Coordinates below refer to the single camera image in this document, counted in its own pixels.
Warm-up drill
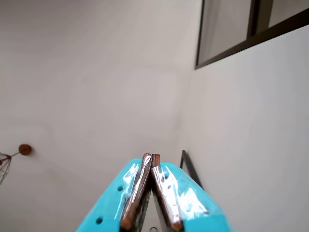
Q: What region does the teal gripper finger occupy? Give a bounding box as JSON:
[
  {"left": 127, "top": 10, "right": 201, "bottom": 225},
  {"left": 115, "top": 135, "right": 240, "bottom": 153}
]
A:
[
  {"left": 151, "top": 153, "right": 234, "bottom": 232},
  {"left": 76, "top": 152, "right": 152, "bottom": 232}
]

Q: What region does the black metal bar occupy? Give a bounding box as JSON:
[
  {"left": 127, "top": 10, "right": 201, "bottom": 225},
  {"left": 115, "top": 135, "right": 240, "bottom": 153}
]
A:
[{"left": 180, "top": 149, "right": 205, "bottom": 193}]

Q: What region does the round wooden ceiling rose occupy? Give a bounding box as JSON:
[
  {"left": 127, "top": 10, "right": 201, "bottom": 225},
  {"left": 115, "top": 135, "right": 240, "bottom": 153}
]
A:
[{"left": 18, "top": 144, "right": 32, "bottom": 156}]

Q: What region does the red wire lampshade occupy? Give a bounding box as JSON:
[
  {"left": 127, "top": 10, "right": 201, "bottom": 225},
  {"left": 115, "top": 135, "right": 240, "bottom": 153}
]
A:
[{"left": 0, "top": 151, "right": 12, "bottom": 186}]

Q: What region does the dark window frame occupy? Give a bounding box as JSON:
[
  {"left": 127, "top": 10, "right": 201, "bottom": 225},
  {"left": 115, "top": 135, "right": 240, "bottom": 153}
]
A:
[{"left": 195, "top": 0, "right": 309, "bottom": 71}]

